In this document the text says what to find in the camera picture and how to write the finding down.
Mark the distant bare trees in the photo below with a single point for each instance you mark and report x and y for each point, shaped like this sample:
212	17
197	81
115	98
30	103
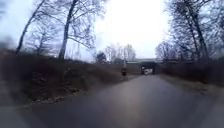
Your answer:
116	53

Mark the person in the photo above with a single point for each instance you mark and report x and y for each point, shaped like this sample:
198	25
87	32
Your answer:
124	71

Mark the grey bridge with underpass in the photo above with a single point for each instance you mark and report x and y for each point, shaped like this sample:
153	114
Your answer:
146	62

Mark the white vehicle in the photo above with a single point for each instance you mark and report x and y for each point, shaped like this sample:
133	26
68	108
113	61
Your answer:
147	71

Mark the dark grey asphalt road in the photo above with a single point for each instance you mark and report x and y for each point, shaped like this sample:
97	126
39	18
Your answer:
140	103

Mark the big bare tree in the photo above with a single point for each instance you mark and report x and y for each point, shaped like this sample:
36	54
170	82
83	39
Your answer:
65	36

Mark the leaf-covered grass bank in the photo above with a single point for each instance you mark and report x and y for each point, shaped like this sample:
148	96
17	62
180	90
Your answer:
50	76

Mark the dark roadside hedge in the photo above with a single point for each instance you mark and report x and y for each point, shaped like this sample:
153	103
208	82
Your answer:
193	71

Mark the narrow grass verge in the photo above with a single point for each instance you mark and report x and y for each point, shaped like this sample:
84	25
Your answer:
200	87

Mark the row of bare trees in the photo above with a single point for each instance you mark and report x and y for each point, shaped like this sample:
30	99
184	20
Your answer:
198	33

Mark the slanting bare tree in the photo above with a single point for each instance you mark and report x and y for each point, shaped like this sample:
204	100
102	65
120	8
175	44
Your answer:
26	30

